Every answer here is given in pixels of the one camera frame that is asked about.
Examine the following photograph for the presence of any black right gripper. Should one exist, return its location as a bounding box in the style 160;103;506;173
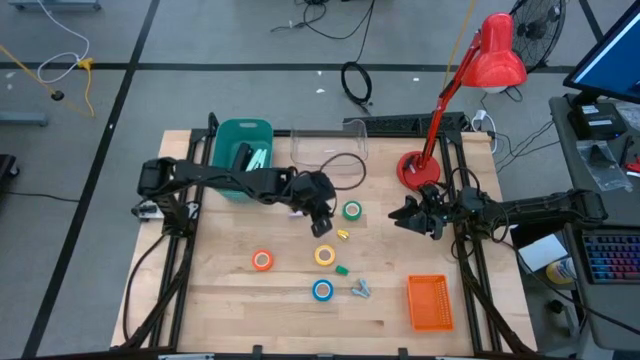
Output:
387;182;459;241

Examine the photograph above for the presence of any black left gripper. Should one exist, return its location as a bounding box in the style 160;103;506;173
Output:
291;170;338;239

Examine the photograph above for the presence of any green tape roll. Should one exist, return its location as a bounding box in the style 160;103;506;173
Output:
342;200;364;222

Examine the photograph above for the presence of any yellow tape roll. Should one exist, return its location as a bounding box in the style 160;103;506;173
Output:
313;243;337;268

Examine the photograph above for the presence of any blue tape roll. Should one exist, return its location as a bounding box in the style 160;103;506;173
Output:
311;278;335;303

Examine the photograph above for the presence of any light blue staple remover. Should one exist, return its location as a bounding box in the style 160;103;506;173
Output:
350;278;373;300

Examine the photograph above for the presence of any orange tape roll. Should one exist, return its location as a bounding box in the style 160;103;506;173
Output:
251;248;275;273

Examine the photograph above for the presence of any mint green stapler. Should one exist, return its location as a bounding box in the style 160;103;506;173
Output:
245;147;270;173

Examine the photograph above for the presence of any black stapler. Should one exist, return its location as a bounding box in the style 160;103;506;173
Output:
233;142;254;172

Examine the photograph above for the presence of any clear plastic bin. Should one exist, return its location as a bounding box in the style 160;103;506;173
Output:
289;118;370;177

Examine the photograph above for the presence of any orange plastic basket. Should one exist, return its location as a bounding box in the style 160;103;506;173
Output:
406;273;456;333

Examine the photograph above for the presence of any white power adapter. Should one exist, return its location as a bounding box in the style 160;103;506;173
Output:
471;108;500;154

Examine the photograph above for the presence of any teal plastic bin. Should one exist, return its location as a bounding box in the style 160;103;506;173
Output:
211;117;275;204

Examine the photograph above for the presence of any white pad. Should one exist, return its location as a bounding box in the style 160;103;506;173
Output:
517;233;570;274

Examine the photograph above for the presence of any yellow bottle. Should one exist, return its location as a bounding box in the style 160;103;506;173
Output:
545;256;578;286

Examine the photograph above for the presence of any clear plastic bag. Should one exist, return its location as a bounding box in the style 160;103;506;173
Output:
575;139;634;193

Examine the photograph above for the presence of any black computer keyboard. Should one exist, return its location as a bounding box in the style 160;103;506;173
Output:
581;233;640;286

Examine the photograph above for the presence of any small black computer box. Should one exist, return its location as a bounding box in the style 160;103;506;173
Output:
569;101;628;142

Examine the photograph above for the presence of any black floor fan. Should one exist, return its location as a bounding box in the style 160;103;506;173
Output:
508;0;568;75

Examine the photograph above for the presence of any grey desk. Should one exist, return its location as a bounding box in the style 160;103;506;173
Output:
548;93;640;352

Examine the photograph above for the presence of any computer monitor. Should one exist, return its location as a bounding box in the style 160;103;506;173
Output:
562;0;640;107

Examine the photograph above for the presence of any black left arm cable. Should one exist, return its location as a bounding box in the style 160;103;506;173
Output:
319;152;368;192

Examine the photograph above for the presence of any black cable coil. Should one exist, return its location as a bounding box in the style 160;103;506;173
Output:
340;60;374;107

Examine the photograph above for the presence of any yellow hanging cord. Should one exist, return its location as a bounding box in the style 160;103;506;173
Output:
442;0;477;91

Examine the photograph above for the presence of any silver arm base bracket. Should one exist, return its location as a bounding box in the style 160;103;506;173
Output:
131;199;162;222

